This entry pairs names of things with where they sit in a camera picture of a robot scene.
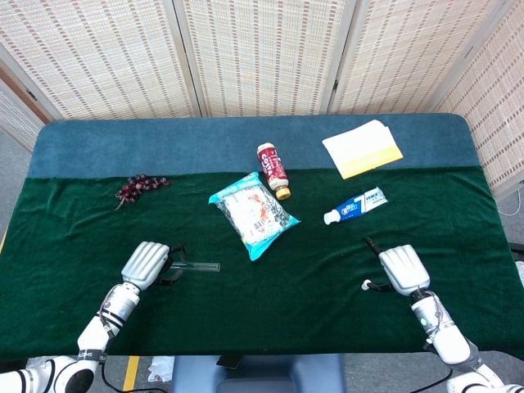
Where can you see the red Costa coffee bottle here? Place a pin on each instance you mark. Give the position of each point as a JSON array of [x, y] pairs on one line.
[[273, 168]]

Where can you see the flat black object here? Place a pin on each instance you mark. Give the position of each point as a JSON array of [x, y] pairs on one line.
[[228, 360]]

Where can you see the glass test tube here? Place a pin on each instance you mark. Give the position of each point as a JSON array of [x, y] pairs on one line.
[[202, 267]]

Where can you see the crumpled white bag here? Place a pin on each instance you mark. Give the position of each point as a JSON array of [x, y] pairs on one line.
[[160, 367]]

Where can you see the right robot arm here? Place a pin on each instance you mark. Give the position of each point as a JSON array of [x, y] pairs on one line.
[[446, 340]]

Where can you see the blue table cloth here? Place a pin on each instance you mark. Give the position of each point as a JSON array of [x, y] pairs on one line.
[[163, 143]]

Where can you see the woven bamboo screen panel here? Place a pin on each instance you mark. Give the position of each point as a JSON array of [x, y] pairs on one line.
[[12, 118], [262, 53], [102, 53], [401, 53], [499, 102]]

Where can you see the green velvet cloth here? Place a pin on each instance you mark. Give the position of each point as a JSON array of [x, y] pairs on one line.
[[262, 311]]

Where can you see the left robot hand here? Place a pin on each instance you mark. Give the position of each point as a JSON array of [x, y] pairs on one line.
[[143, 264]]

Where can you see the dark red grape bunch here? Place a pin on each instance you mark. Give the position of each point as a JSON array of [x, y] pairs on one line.
[[137, 188]]

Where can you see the clear teal snack bag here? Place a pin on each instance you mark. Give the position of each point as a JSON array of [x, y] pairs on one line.
[[251, 213]]

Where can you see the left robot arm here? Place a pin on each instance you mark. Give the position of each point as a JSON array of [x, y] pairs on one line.
[[116, 307]]

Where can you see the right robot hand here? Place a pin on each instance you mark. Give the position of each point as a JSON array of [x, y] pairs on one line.
[[405, 270]]

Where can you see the blue white toothpaste tube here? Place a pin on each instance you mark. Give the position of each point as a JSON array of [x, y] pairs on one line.
[[356, 206]]

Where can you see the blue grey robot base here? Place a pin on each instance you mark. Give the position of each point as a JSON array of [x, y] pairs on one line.
[[262, 374]]

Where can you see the yellow white cloth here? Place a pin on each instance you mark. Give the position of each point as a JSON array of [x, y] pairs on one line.
[[360, 149]]

